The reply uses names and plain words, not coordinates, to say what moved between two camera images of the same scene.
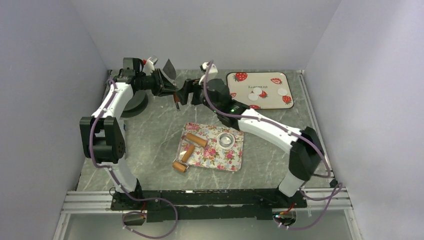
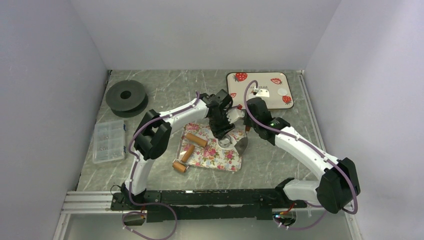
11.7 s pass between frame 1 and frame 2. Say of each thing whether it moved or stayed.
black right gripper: moved
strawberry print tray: stayed
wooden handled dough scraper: moved
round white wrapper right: stayed
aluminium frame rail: stayed
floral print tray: stayed
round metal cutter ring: stayed
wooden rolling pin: stayed
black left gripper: moved
